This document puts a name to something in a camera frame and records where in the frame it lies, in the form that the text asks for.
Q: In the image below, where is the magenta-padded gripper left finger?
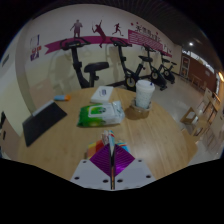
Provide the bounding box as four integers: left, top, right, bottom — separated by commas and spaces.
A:
69, 143, 113, 191

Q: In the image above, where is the group of wooden chairs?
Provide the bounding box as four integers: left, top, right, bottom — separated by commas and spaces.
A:
179, 85, 224, 151

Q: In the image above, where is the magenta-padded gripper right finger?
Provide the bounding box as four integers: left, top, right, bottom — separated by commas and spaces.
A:
112, 143, 157, 191

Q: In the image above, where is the green wet wipes pack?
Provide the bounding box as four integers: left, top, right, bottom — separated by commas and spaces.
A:
76, 100, 126, 129

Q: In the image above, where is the blue and orange tube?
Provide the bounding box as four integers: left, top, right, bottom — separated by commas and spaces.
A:
52, 94, 72, 102

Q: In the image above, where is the white lidded cup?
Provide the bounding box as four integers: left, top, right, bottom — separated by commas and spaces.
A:
134, 79, 157, 111

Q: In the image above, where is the brown tape roll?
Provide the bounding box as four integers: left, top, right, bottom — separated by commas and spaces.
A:
127, 97, 154, 121

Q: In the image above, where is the pale wooden chair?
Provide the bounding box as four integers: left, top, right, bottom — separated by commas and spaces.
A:
31, 83, 58, 110

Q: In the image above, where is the wall poster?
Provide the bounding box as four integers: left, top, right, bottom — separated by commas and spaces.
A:
29, 34, 42, 62

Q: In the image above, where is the white tissue pack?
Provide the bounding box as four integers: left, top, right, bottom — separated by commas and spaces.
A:
90, 85, 115, 105

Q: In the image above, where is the black folio tablet case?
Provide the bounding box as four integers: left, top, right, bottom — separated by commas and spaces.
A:
21, 99, 69, 148

